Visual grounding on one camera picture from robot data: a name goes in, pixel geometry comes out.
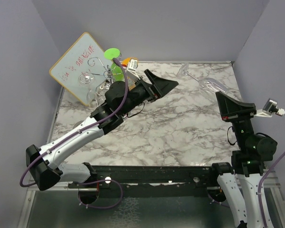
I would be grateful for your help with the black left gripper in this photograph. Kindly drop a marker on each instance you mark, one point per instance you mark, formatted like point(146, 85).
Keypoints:
point(163, 85)

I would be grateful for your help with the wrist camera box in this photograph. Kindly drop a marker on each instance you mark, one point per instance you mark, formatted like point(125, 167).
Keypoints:
point(270, 108)
point(131, 69)

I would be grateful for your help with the black metal base rail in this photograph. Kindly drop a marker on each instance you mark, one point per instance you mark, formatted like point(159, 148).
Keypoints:
point(146, 182)

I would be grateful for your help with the orange plastic wine glass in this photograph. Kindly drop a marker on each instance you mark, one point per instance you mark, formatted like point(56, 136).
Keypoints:
point(131, 83)

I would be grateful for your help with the chrome wine glass rack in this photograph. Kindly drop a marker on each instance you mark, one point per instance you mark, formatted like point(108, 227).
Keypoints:
point(104, 74)

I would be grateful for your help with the green plastic wine glass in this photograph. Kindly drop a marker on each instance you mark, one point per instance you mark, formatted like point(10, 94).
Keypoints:
point(116, 71)

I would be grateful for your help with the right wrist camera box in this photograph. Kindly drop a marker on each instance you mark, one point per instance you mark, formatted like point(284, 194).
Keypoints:
point(270, 108)

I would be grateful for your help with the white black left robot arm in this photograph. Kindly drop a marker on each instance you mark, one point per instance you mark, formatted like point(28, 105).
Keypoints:
point(46, 163)

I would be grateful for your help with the clear tape roll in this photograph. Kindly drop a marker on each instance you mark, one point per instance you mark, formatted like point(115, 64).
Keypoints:
point(77, 124)

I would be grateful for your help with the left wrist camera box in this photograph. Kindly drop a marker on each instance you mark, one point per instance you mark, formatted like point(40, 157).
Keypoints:
point(131, 69)

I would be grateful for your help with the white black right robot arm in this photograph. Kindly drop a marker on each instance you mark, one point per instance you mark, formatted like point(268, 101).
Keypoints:
point(242, 180)

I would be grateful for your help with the yellow framed whiteboard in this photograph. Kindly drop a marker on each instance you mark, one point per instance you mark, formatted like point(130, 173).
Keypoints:
point(73, 63)

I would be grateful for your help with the clear wine glass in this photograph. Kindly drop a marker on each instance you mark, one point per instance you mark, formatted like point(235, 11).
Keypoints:
point(100, 92)
point(207, 85)
point(88, 81)

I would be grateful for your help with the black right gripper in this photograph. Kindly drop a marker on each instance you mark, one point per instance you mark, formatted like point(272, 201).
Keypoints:
point(232, 109)

